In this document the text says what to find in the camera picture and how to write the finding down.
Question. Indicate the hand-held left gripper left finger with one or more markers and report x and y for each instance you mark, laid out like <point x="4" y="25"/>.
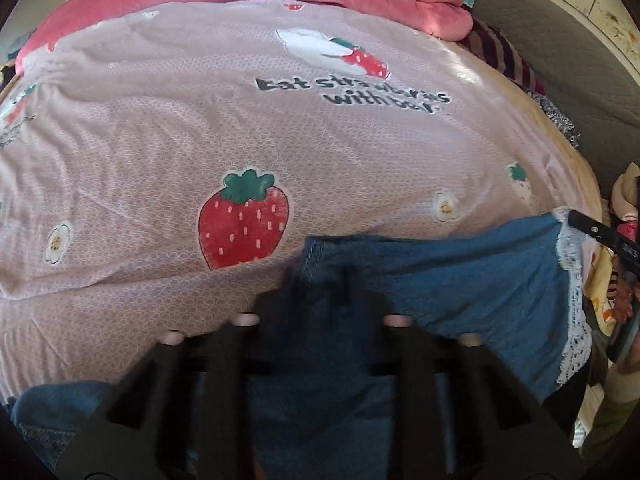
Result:
<point x="230" y="355"/>

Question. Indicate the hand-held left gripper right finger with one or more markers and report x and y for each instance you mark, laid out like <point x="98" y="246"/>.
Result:
<point x="412" y="355"/>

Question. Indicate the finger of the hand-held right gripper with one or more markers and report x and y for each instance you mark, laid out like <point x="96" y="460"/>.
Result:
<point x="600" y="232"/>

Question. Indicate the blue denim pants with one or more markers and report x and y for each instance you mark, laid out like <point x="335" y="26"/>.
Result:
<point x="450" y="280"/>

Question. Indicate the plush toy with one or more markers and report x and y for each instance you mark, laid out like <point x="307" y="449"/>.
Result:
<point x="625" y="195"/>

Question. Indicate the yellow cartoon printed cloth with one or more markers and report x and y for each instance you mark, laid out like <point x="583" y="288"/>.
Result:
<point x="602" y="285"/>

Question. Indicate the beige bed sheet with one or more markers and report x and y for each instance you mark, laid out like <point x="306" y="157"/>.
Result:
<point x="550" y="130"/>

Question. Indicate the blue floral cloth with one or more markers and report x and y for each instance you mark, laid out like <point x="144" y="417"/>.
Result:
<point x="557" y="117"/>

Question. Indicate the grey padded headboard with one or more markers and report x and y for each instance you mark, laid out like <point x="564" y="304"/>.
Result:
<point x="575" y="60"/>

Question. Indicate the striped pillow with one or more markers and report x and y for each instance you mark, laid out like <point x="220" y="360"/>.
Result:
<point x="495" y="52"/>

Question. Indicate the strawberry printed pink bed sheet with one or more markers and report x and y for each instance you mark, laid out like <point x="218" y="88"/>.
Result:
<point x="150" y="135"/>

